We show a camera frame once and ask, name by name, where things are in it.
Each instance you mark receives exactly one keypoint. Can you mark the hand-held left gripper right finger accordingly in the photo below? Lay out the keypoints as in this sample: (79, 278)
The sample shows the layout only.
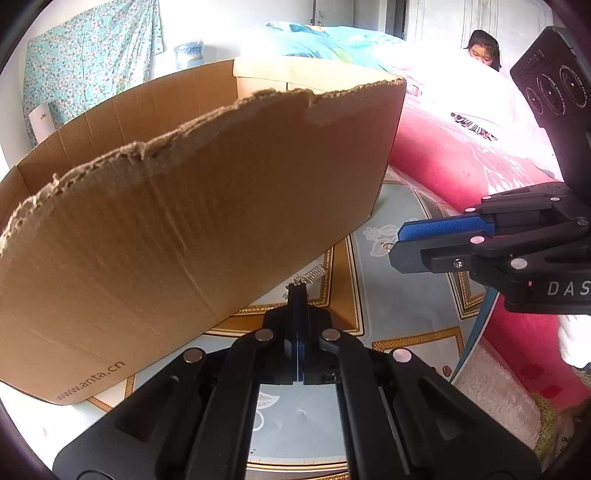
(305, 333)

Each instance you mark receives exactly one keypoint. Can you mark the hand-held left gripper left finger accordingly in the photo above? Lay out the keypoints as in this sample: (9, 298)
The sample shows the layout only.
(292, 318)

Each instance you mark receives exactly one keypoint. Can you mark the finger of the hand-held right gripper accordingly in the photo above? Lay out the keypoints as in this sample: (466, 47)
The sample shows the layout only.
(415, 256)
(443, 230)

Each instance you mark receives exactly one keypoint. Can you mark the small silver hook earring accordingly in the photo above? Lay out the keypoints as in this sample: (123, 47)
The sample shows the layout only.
(391, 244)

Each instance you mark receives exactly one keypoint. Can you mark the brown cardboard box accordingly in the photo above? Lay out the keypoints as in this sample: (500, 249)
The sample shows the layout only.
(184, 221)

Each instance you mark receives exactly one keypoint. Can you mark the person's right hand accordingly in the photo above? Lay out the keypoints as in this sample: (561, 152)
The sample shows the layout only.
(577, 341)

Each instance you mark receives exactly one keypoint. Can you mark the pink floral blanket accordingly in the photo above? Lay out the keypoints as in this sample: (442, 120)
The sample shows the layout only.
(461, 152)

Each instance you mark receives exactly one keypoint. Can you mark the white fluffy rug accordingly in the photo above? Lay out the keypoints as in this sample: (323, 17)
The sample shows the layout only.
(498, 397)

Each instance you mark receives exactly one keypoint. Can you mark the light blue quilt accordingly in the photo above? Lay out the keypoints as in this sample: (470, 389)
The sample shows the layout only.
(323, 44)

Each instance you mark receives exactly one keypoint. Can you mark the green fluffy mat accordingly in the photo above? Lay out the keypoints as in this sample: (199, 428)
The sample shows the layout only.
(561, 429)

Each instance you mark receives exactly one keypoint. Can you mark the blue water dispenser bottle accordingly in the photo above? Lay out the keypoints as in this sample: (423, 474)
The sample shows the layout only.
(189, 54)

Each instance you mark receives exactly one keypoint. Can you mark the floral wall cloth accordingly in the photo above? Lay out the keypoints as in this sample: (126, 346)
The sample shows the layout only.
(92, 60)

